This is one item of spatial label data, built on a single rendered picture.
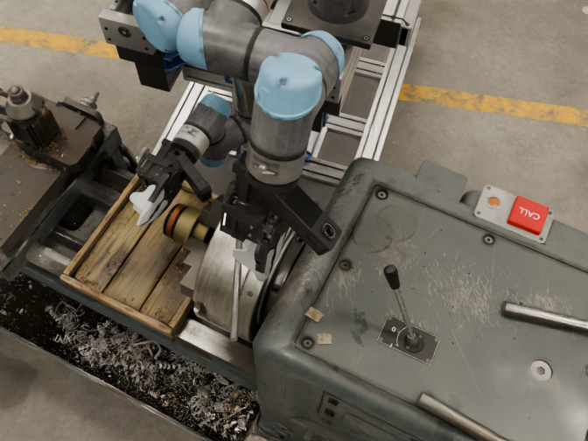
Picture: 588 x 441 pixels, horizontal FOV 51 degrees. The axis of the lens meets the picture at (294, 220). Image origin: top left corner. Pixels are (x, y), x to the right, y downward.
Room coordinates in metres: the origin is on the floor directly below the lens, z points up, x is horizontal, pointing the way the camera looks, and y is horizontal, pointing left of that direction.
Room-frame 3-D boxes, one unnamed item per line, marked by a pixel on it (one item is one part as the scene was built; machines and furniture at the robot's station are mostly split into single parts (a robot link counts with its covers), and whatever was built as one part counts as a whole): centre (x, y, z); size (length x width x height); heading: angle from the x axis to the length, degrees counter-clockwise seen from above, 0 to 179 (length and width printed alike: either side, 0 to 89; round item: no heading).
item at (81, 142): (0.87, 0.59, 0.99); 0.20 x 0.10 x 0.05; 66
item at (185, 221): (0.61, 0.21, 1.08); 0.09 x 0.09 x 0.09; 66
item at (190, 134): (0.83, 0.24, 1.08); 0.08 x 0.05 x 0.08; 66
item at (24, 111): (0.88, 0.62, 1.13); 0.08 x 0.08 x 0.03
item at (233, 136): (0.91, 0.20, 0.98); 0.11 x 0.08 x 0.11; 128
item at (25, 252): (0.83, 0.69, 0.90); 0.47 x 0.30 x 0.06; 156
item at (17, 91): (0.88, 0.62, 1.17); 0.04 x 0.04 x 0.03
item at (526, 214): (0.57, -0.42, 1.26); 0.06 x 0.06 x 0.02; 66
